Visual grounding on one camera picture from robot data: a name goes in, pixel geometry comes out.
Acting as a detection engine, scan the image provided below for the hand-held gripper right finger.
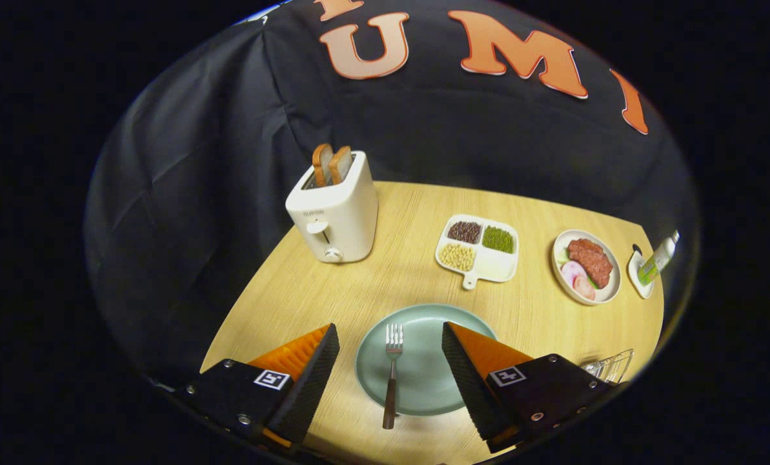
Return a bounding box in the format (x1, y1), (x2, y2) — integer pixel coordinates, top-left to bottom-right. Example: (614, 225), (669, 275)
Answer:
(441, 321), (618, 454)

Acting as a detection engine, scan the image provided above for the green and silver bottle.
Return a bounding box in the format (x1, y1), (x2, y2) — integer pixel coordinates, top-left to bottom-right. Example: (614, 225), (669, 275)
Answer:
(636, 230), (680, 286)

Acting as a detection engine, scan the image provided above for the white plate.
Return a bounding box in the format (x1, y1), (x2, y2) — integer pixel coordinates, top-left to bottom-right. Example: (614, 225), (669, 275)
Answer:
(551, 229), (622, 305)

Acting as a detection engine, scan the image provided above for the light green plate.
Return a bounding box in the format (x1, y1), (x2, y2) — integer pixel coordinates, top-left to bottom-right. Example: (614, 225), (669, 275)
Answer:
(355, 304), (498, 417)

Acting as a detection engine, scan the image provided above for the brown meat steak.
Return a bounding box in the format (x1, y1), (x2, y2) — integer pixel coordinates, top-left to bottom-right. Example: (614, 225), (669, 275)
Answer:
(567, 238), (614, 289)

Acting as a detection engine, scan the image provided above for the white divided tray with beans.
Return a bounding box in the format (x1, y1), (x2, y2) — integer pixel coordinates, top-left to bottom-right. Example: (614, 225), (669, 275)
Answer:
(434, 214), (520, 290)

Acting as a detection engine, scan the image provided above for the brown bread slice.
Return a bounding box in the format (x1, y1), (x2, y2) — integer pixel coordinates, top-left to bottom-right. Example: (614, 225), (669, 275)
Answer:
(329, 146), (353, 185)
(312, 143), (334, 188)

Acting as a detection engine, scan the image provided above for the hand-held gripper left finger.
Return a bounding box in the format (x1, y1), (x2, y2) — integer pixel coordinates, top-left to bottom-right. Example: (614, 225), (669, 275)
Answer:
(175, 323), (341, 450)

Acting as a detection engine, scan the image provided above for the metal wire basket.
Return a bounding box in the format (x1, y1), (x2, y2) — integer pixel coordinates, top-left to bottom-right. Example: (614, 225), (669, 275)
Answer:
(582, 349), (635, 386)

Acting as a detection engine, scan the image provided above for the white coaster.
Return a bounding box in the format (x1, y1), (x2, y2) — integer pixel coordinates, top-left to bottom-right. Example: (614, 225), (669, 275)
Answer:
(627, 244), (655, 299)

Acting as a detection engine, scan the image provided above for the fork with brown handle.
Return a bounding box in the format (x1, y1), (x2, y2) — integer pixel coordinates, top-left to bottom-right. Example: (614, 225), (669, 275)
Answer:
(382, 323), (404, 430)

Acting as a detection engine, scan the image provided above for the pink ham slice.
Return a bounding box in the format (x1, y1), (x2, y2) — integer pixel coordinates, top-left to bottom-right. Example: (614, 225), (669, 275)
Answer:
(560, 260), (589, 288)

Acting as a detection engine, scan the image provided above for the white toaster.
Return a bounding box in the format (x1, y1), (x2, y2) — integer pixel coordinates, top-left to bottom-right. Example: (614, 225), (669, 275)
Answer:
(285, 150), (379, 264)

